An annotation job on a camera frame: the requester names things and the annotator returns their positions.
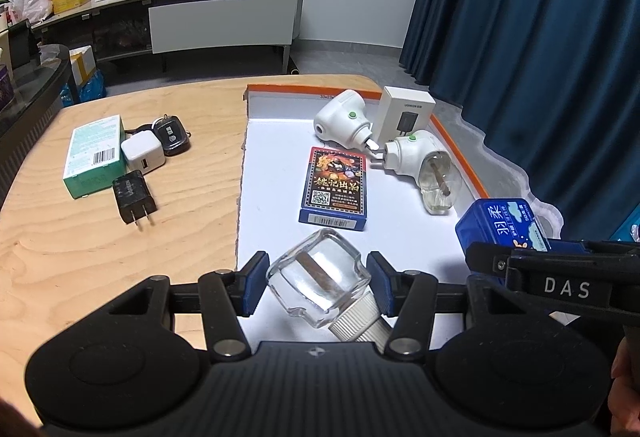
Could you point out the green cardboard box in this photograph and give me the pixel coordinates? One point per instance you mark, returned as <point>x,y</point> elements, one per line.
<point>92,157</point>

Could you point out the white plastic bag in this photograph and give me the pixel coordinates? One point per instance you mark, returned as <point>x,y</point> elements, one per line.
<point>32,2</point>

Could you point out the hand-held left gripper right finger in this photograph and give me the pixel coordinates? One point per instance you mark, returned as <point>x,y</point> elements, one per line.
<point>378,284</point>

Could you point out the black roll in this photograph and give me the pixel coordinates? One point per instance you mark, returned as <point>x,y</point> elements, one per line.
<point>294,67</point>

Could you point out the black box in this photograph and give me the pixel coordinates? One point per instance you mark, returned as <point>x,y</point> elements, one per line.
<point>22,44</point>

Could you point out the blue tissue packet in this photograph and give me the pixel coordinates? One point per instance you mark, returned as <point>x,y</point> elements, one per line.
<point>500,227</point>

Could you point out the white television cabinet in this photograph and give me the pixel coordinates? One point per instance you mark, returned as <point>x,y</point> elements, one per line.
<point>220,22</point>

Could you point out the white and yellow carton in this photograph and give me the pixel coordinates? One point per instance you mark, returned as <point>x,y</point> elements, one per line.
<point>82,64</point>

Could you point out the black car key fob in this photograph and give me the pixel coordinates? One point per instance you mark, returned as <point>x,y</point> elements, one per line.
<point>171,135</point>

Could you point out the blue curtain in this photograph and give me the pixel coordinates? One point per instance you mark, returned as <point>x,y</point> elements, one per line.
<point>525,42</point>

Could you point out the white charger box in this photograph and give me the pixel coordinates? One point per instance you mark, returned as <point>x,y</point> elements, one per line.
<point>405,114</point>

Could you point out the white cube charger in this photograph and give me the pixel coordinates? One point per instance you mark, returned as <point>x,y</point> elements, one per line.
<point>142,152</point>

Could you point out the person's right hand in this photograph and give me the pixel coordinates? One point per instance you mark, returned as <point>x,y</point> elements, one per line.
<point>622,407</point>

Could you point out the glass coffee table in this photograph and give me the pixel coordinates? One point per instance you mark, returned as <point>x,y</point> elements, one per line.
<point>35,87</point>

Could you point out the black plug charger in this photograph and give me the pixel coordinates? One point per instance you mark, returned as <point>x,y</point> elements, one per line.
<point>131,194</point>

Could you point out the glass bottle with white cap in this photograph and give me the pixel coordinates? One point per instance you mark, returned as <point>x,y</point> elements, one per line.
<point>315,277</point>

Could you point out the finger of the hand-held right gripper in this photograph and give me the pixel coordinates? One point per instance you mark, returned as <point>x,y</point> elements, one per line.
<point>480,257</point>
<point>565,287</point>

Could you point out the blue pack of bottles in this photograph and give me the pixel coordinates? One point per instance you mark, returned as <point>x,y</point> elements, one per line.
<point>92,89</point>

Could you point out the playing card box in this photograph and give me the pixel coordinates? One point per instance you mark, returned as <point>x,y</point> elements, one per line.
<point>334,187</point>

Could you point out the white tray with orange rim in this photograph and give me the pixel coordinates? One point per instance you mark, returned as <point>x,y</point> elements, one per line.
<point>280,197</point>

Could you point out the white plug-in repeller with bottle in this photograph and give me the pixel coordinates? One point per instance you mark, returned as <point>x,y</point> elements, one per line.
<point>410,157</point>

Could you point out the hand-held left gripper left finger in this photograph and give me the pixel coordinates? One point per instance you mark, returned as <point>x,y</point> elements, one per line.
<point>255,284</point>

